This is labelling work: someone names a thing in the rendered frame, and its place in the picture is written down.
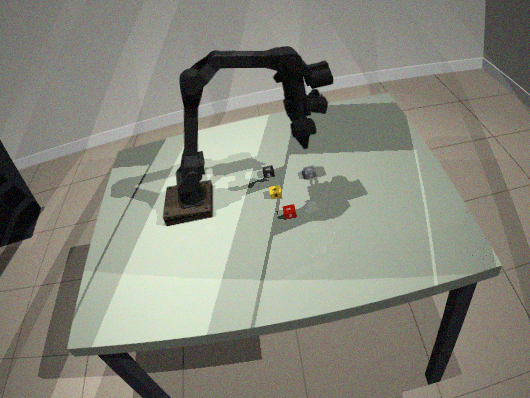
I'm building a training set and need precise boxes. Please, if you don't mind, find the red block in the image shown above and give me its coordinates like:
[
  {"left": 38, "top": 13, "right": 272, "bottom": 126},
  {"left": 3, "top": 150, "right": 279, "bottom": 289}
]
[{"left": 283, "top": 204, "right": 297, "bottom": 220}]

